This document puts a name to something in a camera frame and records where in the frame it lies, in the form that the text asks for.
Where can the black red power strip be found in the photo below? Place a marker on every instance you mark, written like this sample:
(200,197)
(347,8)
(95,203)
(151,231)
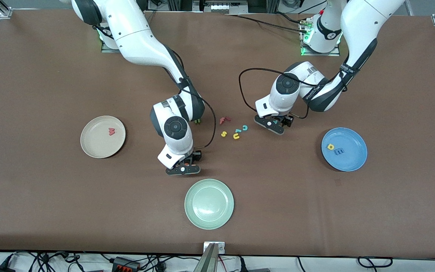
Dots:
(125,264)

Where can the metal camera mast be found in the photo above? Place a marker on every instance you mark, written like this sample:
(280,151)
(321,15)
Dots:
(210,258)

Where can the brown plate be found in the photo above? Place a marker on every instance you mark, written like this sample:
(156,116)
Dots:
(98,141)

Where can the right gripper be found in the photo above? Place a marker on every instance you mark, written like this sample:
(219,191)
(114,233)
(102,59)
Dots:
(196,155)

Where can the pale green plate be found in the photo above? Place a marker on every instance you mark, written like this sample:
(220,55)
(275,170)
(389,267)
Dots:
(209,204)

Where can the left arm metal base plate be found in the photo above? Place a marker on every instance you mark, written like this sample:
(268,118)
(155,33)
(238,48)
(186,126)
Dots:
(332,53)

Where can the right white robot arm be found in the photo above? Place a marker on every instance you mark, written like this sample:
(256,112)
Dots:
(134,34)

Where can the red foam letter w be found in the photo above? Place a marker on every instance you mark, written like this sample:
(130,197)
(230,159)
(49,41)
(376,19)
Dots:
(111,131)

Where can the blue foam letter m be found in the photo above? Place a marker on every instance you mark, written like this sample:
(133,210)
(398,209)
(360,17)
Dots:
(339,151)

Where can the blue plate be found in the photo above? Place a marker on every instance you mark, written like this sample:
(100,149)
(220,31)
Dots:
(347,158)

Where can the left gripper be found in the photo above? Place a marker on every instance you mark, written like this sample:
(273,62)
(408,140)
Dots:
(287,120)

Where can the metal frame device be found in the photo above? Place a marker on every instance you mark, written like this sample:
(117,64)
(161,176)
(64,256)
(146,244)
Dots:
(221,5)

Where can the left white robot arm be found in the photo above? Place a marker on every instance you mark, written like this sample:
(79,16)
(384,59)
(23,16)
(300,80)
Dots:
(361,26)

